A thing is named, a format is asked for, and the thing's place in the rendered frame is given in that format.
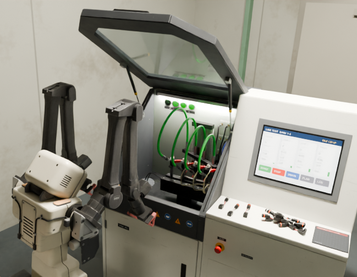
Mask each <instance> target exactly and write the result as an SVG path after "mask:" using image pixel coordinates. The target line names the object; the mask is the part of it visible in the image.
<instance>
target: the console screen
mask: <svg viewBox="0 0 357 277"><path fill-rule="evenodd" d="M352 137H353V136H352V135H350V134H344V133H340V132H334V131H328V130H322V129H317V128H311V127H307V126H301V125H295V124H290V123H284V122H280V121H274V120H268V119H262V118H259V123H258V127H257V132H256V138H255V143H254V149H253V152H252V158H251V163H250V169H249V174H248V180H252V181H256V182H260V183H263V184H267V185H271V186H275V187H279V188H282V189H286V190H290V191H294V192H298V193H302V194H305V195H309V196H313V197H317V198H321V199H324V200H328V201H332V202H336V203H337V201H338V197H339V192H340V187H341V184H342V180H343V175H344V171H345V166H346V163H347V159H348V154H349V149H350V145H351V140H352Z"/></svg>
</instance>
